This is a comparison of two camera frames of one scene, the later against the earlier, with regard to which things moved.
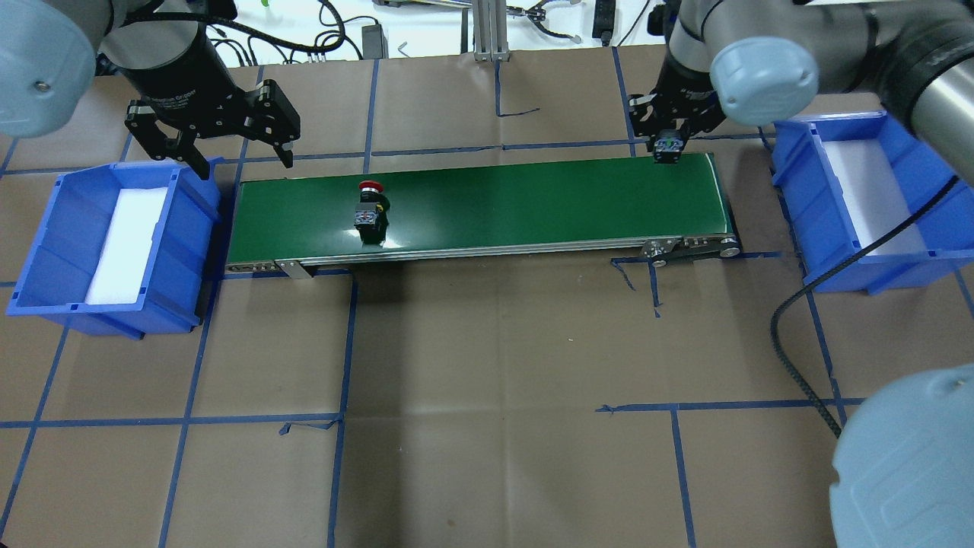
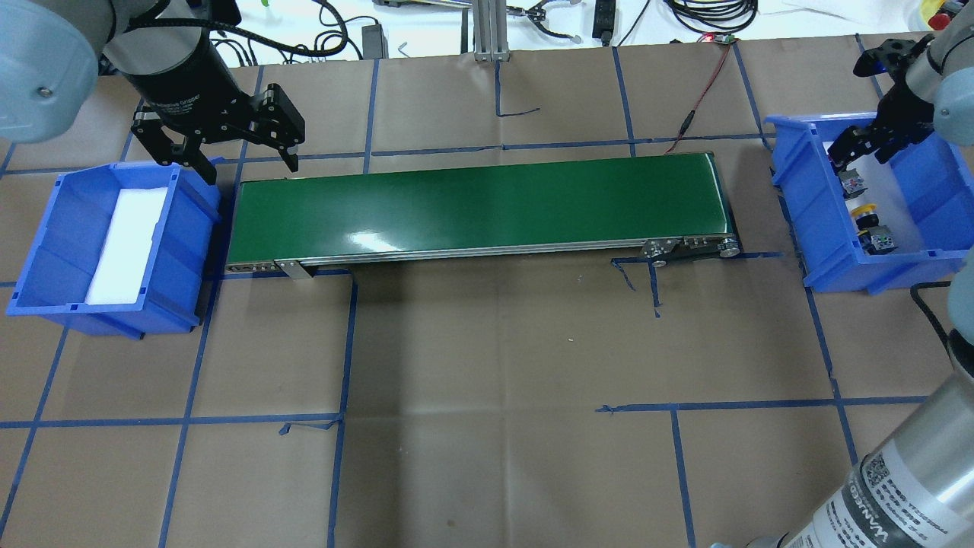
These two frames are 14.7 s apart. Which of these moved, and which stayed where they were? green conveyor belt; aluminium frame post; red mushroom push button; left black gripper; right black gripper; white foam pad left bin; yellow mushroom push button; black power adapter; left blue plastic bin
Moved: yellow mushroom push button; right black gripper; red mushroom push button
Stayed: aluminium frame post; white foam pad left bin; left black gripper; green conveyor belt; left blue plastic bin; black power adapter
